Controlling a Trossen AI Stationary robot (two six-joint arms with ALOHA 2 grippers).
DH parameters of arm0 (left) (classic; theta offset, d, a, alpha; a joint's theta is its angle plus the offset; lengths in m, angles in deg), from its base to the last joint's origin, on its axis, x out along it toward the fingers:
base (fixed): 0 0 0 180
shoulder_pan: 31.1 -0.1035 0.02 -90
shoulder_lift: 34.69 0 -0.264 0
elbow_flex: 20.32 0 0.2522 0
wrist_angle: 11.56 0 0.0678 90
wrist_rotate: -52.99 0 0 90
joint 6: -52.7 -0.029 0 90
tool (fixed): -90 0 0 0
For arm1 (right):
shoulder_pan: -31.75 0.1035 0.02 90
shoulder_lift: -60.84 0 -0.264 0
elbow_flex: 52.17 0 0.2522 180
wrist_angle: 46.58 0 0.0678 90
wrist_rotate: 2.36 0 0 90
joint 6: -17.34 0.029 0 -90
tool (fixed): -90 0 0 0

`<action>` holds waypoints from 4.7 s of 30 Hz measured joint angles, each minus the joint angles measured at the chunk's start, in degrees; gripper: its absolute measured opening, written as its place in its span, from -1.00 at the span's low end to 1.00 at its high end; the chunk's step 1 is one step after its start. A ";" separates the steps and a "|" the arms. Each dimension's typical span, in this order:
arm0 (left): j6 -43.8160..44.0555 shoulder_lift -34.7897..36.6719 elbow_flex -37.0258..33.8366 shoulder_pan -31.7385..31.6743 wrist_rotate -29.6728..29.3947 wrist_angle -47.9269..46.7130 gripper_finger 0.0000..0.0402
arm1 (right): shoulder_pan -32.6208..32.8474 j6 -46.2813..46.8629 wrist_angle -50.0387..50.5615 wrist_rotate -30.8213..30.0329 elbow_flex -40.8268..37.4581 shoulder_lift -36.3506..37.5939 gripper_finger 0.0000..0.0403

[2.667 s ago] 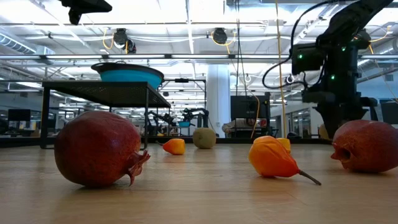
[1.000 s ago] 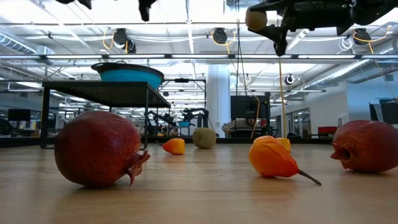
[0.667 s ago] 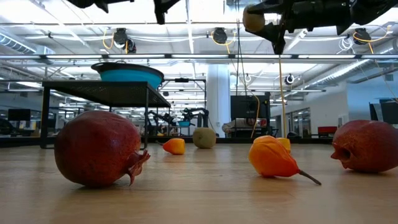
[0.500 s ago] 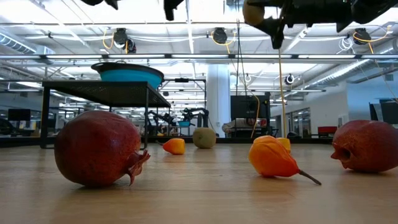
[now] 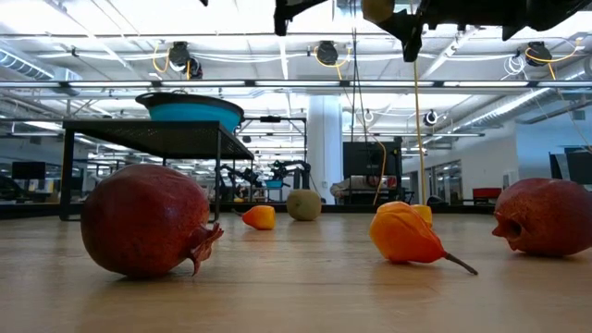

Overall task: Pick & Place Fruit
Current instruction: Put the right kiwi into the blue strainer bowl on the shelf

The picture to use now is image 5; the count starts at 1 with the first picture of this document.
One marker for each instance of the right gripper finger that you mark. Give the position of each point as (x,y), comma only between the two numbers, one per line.
(409,37)

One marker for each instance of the small green fruit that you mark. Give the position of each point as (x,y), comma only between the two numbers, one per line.
(378,9)

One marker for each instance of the blue collapsible bowl grey rim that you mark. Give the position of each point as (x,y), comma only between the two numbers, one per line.
(194,112)

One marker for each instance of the green-brown kiwi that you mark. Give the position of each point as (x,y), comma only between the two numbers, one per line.
(304,205)

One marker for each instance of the small orange yellow pear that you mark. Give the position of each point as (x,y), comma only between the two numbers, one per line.
(261,218)

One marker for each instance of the red-orange pomegranate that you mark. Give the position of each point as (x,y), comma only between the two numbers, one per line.
(546,217)

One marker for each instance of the dark red pomegranate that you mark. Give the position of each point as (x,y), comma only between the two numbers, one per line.
(143,222)

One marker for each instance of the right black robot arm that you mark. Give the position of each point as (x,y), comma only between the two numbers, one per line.
(555,11)

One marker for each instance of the background black robot arm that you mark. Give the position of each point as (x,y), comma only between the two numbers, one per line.
(289,171)
(240,176)

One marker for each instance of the small yellow fruit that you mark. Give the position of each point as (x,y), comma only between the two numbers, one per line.
(425,213)

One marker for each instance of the white pillar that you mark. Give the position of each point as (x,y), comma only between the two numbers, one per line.
(324,139)

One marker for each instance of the black screen on stand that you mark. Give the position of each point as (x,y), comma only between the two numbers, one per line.
(367,159)

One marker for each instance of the black mesh metal shelf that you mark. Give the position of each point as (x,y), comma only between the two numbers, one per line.
(152,136)

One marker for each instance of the person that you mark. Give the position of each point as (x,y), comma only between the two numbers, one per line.
(356,185)

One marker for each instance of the small background blue bowl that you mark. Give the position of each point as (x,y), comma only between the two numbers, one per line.
(274,184)

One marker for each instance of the red box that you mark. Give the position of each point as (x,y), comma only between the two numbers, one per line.
(486,193)

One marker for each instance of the orange pear with stem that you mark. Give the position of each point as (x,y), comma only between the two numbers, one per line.
(402,236)

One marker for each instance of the black desk monitor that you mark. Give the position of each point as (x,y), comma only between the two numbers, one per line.
(28,171)

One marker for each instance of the long ceiling light rail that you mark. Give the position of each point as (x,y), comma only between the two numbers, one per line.
(296,84)

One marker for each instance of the black background rig frame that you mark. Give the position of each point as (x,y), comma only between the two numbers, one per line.
(270,119)

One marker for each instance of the dark wall screen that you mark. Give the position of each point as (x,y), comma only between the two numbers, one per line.
(578,166)

